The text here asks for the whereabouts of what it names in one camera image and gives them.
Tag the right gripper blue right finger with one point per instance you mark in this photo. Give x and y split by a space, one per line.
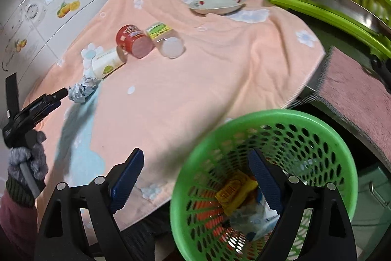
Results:
269 187

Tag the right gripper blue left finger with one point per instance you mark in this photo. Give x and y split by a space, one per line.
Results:
122 179

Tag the yellow snack wrapper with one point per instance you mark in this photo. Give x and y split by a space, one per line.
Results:
235 191

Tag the grey white paper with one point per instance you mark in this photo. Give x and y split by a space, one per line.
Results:
80 92

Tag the white paper cup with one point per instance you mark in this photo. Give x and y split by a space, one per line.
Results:
107 61

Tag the clear bottle yellow green label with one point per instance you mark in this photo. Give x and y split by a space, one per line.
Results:
166 40

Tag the green plastic trash basket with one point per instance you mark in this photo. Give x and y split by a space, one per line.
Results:
305 172

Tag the grey gloved left hand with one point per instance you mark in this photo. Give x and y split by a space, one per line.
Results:
16 185

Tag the green cabinet drawer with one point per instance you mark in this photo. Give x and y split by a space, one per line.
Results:
372 215

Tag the peach floral towel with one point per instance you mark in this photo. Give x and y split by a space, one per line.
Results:
260 58

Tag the pink dish cloth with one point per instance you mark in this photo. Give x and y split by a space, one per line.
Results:
358 98

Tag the white ceramic dish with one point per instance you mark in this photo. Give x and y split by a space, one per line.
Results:
220 7

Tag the cleaver with wooden handle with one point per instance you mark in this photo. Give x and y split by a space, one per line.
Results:
358 13

